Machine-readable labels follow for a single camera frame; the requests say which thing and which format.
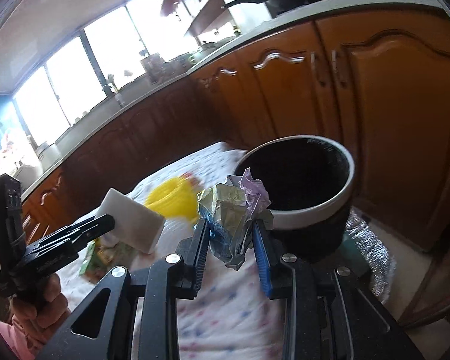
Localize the paper wrapper ball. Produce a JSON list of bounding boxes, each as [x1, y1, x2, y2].
[[197, 167, 273, 271]]

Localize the white sponge block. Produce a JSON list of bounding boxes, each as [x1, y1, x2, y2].
[[96, 189, 166, 254]]

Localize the wooden lower kitchen cabinets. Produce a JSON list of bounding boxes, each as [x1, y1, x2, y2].
[[22, 7, 450, 253]]

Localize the left hand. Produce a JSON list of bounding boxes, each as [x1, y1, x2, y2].
[[11, 274, 71, 359]]

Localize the white floral tablecloth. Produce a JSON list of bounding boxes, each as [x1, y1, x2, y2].
[[55, 140, 397, 360]]

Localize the black bin with white rim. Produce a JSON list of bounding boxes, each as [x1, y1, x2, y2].
[[233, 135, 355, 263]]

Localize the chrome sink faucet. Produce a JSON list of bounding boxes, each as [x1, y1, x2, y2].
[[102, 82, 125, 108]]

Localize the knife block with utensils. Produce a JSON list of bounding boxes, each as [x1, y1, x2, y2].
[[140, 53, 164, 84]]

